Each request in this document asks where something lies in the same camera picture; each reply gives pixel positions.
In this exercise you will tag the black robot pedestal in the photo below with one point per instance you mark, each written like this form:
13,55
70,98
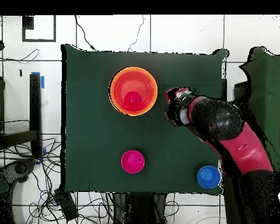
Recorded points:
140,207

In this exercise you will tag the red cup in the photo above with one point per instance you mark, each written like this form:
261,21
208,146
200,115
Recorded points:
133,100

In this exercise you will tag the small crimson bowl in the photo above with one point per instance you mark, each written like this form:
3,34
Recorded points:
133,161

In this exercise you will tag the small dark blue bowl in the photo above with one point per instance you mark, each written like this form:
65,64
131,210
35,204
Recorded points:
208,177

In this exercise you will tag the black office chair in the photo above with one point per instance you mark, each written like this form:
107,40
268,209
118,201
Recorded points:
21,168

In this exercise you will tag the black square tape outline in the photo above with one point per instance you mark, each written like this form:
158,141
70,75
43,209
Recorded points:
23,32

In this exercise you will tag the black power brick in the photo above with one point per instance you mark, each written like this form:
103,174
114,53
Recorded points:
66,205

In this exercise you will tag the dark green table cloth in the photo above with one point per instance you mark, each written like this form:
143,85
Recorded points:
95,128

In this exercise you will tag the blue tape strip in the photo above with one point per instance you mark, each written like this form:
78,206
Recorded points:
42,81

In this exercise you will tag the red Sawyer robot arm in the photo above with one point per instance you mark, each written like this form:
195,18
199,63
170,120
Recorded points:
242,149

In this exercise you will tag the large orange bowl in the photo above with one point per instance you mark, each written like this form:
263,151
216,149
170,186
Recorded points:
111,98

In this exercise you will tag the orange-red shallow bowl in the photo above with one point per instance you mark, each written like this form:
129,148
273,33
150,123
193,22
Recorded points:
140,81

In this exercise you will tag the black metal frame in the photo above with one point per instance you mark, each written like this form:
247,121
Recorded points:
35,105

